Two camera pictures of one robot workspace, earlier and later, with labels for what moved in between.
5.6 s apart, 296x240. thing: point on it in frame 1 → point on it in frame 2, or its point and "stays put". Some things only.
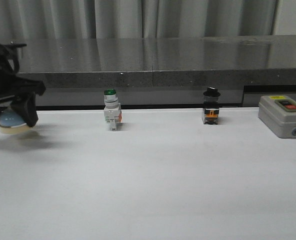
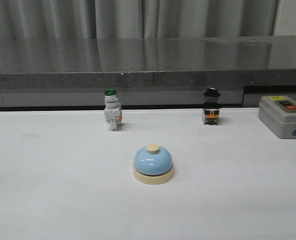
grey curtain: [9, 20] stays put
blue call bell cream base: [10, 122] → [153, 165]
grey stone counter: [166, 73] stays put
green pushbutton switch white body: [112, 108] stays put
